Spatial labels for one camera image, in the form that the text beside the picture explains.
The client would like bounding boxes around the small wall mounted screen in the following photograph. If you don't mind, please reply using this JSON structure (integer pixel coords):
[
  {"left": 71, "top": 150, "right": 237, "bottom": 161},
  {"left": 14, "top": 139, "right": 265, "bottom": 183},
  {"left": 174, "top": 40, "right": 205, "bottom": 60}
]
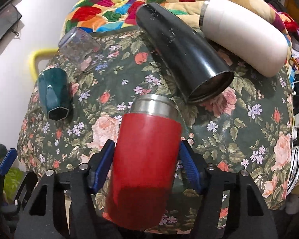
[{"left": 0, "top": 3, "right": 22, "bottom": 41}]

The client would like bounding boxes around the colourful patchwork blanket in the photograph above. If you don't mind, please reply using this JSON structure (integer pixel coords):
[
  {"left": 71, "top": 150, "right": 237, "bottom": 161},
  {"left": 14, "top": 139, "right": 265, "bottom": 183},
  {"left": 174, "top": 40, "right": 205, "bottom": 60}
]
[{"left": 61, "top": 0, "right": 288, "bottom": 35}]

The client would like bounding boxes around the clear glass cup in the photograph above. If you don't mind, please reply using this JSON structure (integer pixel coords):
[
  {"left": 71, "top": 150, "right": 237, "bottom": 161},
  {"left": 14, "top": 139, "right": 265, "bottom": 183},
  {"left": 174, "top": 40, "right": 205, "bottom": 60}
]
[{"left": 58, "top": 27, "right": 102, "bottom": 72}]

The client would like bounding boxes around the red thermos cup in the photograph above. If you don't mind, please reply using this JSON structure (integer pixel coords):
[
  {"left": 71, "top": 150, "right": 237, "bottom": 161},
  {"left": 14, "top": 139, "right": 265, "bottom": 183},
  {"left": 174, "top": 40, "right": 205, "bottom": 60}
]
[{"left": 106, "top": 94, "right": 182, "bottom": 230}]

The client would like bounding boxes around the dark green faceted cup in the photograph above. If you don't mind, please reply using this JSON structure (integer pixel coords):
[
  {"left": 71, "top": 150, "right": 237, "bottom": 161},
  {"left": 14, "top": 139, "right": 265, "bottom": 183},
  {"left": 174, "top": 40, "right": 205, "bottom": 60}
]
[{"left": 38, "top": 68, "right": 72, "bottom": 121}]

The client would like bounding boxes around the yellow padded bed rail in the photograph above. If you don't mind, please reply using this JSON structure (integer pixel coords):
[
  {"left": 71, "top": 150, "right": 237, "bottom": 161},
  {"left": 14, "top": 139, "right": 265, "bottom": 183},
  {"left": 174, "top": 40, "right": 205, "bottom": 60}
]
[{"left": 27, "top": 48, "right": 58, "bottom": 82}]

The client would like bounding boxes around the floral green quilt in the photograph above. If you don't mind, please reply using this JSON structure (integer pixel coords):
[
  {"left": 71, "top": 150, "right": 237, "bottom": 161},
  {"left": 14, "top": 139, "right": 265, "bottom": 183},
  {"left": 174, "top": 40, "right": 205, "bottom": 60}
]
[{"left": 16, "top": 27, "right": 295, "bottom": 234}]

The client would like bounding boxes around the red plush toy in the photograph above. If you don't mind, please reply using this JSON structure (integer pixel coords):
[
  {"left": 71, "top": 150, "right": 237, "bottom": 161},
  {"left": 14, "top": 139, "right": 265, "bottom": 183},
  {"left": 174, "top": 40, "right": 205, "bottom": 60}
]
[{"left": 278, "top": 12, "right": 299, "bottom": 38}]

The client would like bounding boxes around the white thermos cup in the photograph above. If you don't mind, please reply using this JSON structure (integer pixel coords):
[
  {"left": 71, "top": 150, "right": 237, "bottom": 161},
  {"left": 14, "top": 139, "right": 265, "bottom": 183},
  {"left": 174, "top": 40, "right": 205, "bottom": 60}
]
[{"left": 200, "top": 0, "right": 288, "bottom": 77}]

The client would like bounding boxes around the black thermos bottle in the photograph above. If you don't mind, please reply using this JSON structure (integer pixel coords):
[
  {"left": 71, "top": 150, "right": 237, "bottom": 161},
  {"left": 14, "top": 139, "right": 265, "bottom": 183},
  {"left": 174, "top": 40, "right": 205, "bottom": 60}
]
[{"left": 136, "top": 3, "right": 234, "bottom": 103}]

